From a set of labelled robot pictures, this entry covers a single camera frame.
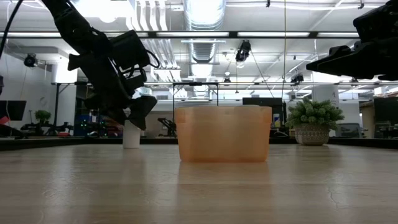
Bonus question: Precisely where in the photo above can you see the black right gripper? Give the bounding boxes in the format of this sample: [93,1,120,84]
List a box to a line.
[306,37,398,82]

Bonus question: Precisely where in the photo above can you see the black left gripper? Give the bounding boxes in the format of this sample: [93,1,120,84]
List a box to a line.
[67,51,158,131]

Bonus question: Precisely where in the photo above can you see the white pill bottle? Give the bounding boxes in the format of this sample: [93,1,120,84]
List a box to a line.
[122,119,141,149]

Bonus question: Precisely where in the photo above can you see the orange translucent plastic basket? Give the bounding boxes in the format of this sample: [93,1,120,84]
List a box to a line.
[174,105,273,164]

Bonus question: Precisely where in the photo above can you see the black overhead light bar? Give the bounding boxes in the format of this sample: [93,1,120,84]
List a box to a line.
[0,30,361,39]

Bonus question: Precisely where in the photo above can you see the black background monitor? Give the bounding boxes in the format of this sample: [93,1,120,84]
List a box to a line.
[374,96,398,122]
[0,100,27,122]
[242,97,284,125]

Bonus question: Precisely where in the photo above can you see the green potted plant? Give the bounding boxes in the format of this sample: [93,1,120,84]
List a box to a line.
[285,97,345,146]

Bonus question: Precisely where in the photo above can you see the small background plant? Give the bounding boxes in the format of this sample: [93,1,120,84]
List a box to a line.
[34,110,52,125]

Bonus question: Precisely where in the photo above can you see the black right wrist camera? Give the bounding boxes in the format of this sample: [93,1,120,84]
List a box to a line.
[353,0,398,41]

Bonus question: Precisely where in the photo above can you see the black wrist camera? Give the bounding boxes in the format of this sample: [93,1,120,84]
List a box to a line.
[110,30,152,71]
[353,0,398,41]

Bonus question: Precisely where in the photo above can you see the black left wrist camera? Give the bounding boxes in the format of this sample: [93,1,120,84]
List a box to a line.
[110,30,152,71]

